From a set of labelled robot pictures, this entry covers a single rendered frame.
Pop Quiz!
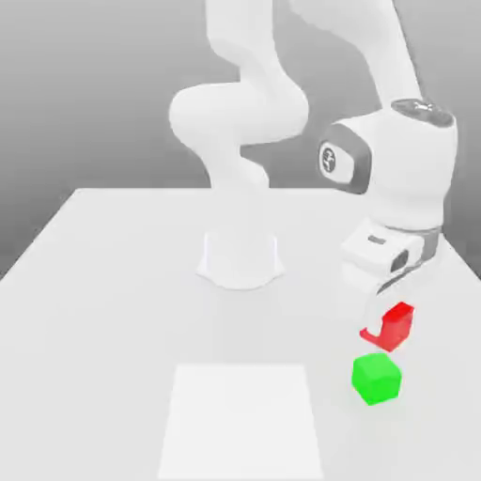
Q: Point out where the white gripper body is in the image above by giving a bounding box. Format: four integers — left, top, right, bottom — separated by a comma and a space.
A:
365, 257, 430, 310

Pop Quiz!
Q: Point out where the small red cube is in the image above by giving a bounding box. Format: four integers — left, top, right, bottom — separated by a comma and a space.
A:
359, 301, 415, 353

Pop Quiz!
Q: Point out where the small green cube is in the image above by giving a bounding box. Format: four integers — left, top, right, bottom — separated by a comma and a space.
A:
350, 351, 403, 407

